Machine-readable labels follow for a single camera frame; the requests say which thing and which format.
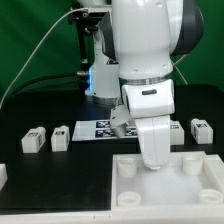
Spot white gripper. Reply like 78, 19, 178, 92
122, 79, 175, 170

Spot white camera cable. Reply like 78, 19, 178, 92
0, 8, 88, 109

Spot white sheet with fiducial tags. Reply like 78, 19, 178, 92
71, 119, 139, 142

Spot black camera on stand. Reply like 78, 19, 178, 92
68, 4, 111, 24

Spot black cables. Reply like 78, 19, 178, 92
3, 73, 91, 101

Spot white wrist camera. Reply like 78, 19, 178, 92
110, 105, 131, 138

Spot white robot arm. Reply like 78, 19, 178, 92
77, 0, 204, 169

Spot white obstacle bar left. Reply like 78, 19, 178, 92
0, 164, 8, 191

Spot black camera stand pole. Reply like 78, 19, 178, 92
76, 19, 89, 71

